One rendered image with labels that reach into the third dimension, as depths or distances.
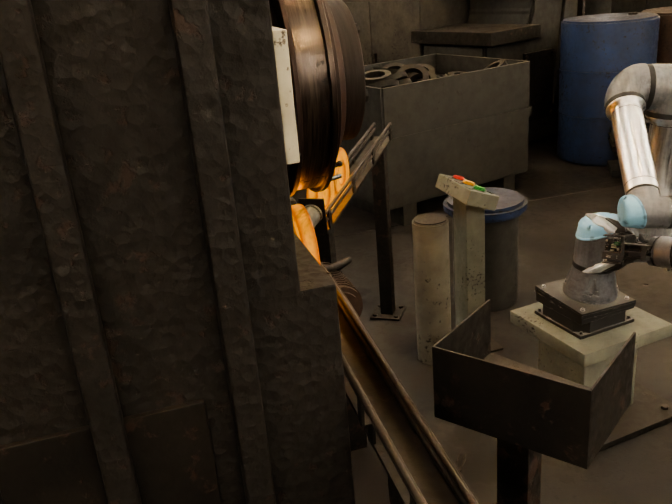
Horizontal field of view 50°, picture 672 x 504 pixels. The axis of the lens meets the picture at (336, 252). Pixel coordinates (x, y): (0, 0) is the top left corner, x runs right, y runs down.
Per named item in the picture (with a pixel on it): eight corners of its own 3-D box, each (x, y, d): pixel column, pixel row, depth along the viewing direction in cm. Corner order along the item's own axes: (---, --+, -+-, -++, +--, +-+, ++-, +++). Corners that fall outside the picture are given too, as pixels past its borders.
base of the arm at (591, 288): (590, 276, 219) (594, 246, 215) (629, 297, 206) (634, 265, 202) (551, 287, 213) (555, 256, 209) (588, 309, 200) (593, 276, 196)
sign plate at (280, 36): (286, 165, 101) (272, 30, 94) (250, 131, 124) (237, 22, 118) (302, 162, 102) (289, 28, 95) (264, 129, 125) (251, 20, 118)
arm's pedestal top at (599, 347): (591, 296, 233) (591, 285, 232) (672, 336, 206) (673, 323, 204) (509, 321, 222) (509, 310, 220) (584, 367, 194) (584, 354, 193)
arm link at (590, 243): (568, 252, 211) (573, 208, 206) (615, 253, 210) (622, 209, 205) (577, 269, 200) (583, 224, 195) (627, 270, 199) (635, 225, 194)
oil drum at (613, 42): (590, 171, 451) (598, 21, 418) (538, 152, 504) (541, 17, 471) (670, 157, 465) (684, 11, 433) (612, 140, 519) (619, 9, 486)
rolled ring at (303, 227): (293, 194, 163) (278, 196, 162) (316, 217, 146) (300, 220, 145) (301, 270, 169) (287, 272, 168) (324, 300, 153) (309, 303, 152)
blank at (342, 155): (320, 158, 213) (331, 158, 212) (336, 140, 226) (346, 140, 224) (327, 206, 220) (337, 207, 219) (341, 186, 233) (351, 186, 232)
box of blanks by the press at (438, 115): (389, 232, 379) (380, 82, 351) (309, 198, 446) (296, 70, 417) (530, 189, 428) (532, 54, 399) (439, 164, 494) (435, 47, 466)
